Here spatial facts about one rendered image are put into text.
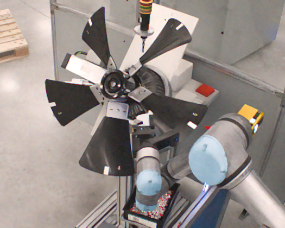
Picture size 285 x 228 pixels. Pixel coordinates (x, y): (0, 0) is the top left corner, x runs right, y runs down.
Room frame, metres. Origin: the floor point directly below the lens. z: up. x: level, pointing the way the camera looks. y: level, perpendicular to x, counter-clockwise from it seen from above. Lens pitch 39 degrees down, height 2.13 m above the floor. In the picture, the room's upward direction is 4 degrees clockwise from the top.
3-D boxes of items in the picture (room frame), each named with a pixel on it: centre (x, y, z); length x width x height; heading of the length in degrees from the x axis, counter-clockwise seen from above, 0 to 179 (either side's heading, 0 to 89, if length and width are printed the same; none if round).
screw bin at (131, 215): (1.02, -0.05, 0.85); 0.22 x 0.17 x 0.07; 162
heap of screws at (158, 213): (1.02, -0.05, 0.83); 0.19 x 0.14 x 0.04; 162
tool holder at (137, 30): (1.28, 0.03, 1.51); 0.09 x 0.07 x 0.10; 2
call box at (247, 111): (1.33, -0.44, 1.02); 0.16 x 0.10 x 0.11; 147
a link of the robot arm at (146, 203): (0.88, -0.03, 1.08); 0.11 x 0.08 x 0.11; 146
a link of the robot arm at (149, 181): (0.86, -0.02, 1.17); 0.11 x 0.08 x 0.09; 4
